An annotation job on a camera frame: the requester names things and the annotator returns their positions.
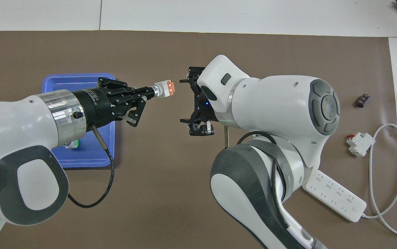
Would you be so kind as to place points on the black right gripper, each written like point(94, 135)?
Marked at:
point(205, 110)

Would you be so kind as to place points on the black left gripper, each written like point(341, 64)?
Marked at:
point(98, 107)

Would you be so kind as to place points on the orange-based knob switch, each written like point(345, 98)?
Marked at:
point(165, 89)

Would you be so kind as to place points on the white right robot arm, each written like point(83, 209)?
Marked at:
point(271, 103)

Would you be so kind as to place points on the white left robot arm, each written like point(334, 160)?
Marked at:
point(11, 128)

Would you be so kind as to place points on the brown table mat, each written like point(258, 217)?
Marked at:
point(150, 52)

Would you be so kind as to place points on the blue plastic tray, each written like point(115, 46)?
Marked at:
point(63, 81)

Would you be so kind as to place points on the small black terminal block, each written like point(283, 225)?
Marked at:
point(362, 100)

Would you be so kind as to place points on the white power strip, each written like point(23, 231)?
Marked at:
point(335, 195)

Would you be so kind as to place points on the white red circuit breaker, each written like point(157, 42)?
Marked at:
point(361, 143)

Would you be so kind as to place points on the green-based black knob switch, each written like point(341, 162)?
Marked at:
point(72, 144)

